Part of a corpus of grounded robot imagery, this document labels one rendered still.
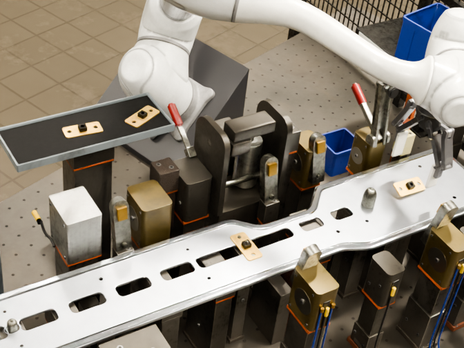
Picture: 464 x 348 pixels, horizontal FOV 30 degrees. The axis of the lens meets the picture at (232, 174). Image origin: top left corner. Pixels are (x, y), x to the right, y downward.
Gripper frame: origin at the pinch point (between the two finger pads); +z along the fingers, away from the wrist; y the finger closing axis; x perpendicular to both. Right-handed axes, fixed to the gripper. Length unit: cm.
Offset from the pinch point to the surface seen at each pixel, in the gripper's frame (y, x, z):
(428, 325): 25.1, -7.8, 27.5
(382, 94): -14.7, -1.3, -11.3
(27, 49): -245, -9, 111
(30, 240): -50, -78, 39
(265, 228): -2.6, -39.7, 7.4
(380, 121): -14.3, -0.2, -3.3
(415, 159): -8.2, 9.6, 7.5
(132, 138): -26, -62, -8
